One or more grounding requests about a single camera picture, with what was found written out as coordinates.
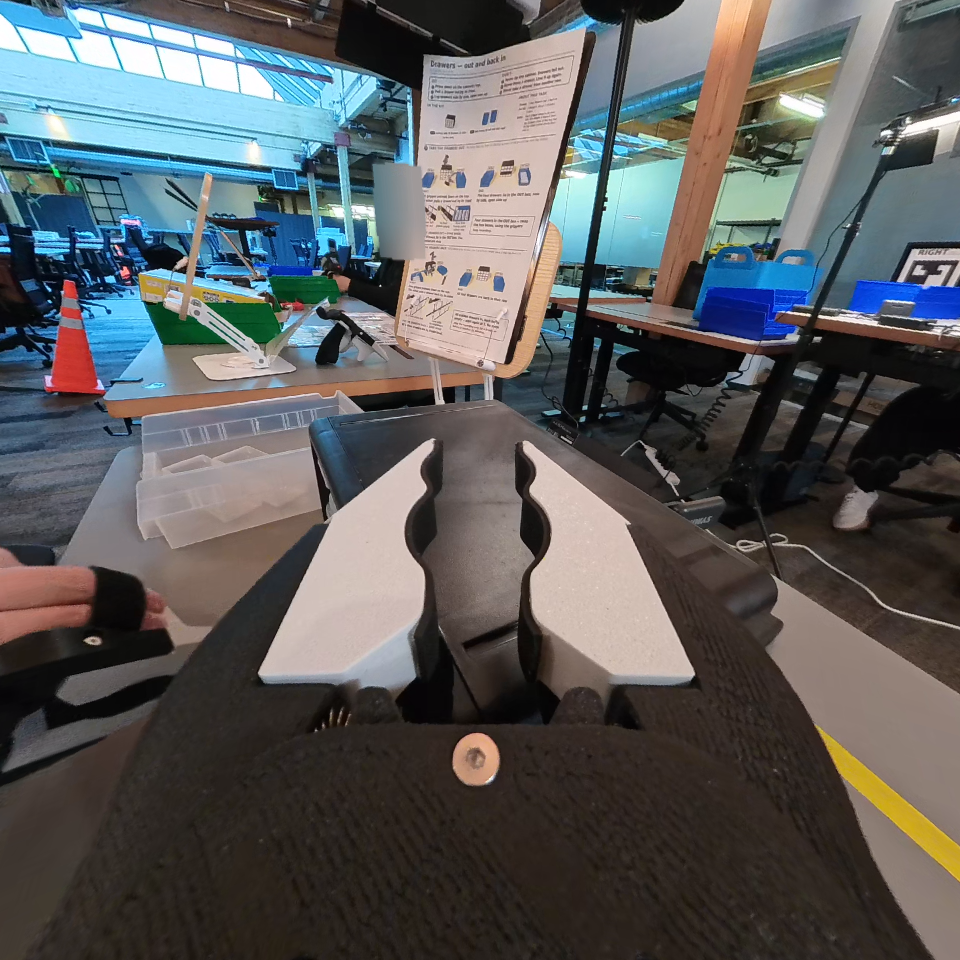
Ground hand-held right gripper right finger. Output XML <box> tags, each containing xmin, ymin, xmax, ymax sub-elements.
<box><xmin>516</xmin><ymin>441</ymin><xmax>696</xmax><ymax>688</ymax></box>

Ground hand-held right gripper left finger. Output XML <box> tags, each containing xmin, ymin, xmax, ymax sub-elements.
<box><xmin>258</xmin><ymin>438</ymin><xmax>445</xmax><ymax>690</ymax></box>

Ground black drawer cabinet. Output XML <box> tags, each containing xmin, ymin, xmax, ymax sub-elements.
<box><xmin>309</xmin><ymin>399</ymin><xmax>783</xmax><ymax>725</ymax></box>

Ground clear plastic bin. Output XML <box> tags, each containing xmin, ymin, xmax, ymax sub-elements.
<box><xmin>136</xmin><ymin>391</ymin><xmax>365</xmax><ymax>550</ymax></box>

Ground person's left hand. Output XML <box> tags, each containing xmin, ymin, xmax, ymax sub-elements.
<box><xmin>0</xmin><ymin>546</ymin><xmax>170</xmax><ymax>648</ymax></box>

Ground white power strip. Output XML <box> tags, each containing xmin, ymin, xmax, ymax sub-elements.
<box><xmin>637</xmin><ymin>442</ymin><xmax>680</xmax><ymax>489</ymax></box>

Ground white stand legs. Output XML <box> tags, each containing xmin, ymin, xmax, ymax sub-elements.
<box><xmin>427</xmin><ymin>358</ymin><xmax>496</xmax><ymax>406</ymax></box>

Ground black office chair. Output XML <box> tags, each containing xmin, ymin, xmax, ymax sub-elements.
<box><xmin>616</xmin><ymin>348</ymin><xmax>744</xmax><ymax>451</ymax></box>
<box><xmin>0</xmin><ymin>223</ymin><xmax>63</xmax><ymax>369</ymax></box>

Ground idle black and white gripper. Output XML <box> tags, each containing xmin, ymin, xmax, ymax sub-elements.
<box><xmin>315</xmin><ymin>305</ymin><xmax>390</xmax><ymax>366</ymax></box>

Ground white phone stand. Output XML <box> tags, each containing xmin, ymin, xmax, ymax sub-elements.
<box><xmin>163</xmin><ymin>292</ymin><xmax>297</xmax><ymax>381</ymax></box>

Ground wooden clipboard stand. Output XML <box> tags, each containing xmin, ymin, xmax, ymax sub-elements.
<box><xmin>495</xmin><ymin>222</ymin><xmax>564</xmax><ymax>380</ymax></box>

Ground small green bin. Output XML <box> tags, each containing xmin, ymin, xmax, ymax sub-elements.
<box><xmin>268</xmin><ymin>275</ymin><xmax>340</xmax><ymax>305</ymax></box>

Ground orange traffic cone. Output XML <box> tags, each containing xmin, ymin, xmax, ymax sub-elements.
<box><xmin>43</xmin><ymin>279</ymin><xmax>106</xmax><ymax>396</ymax></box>

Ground dark blue bin stack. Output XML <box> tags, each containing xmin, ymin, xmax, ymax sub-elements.
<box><xmin>693</xmin><ymin>288</ymin><xmax>800</xmax><ymax>342</ymax></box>

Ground large green bin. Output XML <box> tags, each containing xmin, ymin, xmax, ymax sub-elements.
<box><xmin>138</xmin><ymin>271</ymin><xmax>285</xmax><ymax>346</ymax></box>

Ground light blue tote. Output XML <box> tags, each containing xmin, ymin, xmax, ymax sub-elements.
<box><xmin>693</xmin><ymin>246</ymin><xmax>819</xmax><ymax>316</ymax></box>

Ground yellow tape strip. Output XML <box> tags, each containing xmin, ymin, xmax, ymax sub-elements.
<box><xmin>817</xmin><ymin>726</ymin><xmax>960</xmax><ymax>880</ymax></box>

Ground thin wooden panel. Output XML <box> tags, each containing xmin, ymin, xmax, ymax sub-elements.
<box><xmin>183</xmin><ymin>172</ymin><xmax>213</xmax><ymax>301</ymax></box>

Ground printed instruction sheet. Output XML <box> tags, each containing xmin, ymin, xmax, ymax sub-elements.
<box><xmin>395</xmin><ymin>28</ymin><xmax>588</xmax><ymax>370</ymax></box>

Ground blue drawer bin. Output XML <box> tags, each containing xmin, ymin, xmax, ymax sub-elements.
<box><xmin>851</xmin><ymin>279</ymin><xmax>960</xmax><ymax>320</ymax></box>

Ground black pole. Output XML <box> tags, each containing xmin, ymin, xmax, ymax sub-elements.
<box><xmin>558</xmin><ymin>0</ymin><xmax>687</xmax><ymax>421</ymax></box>

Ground black and white tag sign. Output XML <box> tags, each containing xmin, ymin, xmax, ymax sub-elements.
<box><xmin>892</xmin><ymin>241</ymin><xmax>960</xmax><ymax>290</ymax></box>

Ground black tripod light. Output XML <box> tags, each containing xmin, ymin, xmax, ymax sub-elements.
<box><xmin>720</xmin><ymin>116</ymin><xmax>942</xmax><ymax>579</ymax></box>

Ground white cable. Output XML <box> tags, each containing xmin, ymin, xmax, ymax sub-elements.
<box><xmin>735</xmin><ymin>532</ymin><xmax>960</xmax><ymax>627</ymax></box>

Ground wooden post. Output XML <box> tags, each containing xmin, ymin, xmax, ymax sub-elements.
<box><xmin>651</xmin><ymin>0</ymin><xmax>774</xmax><ymax>305</ymax></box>

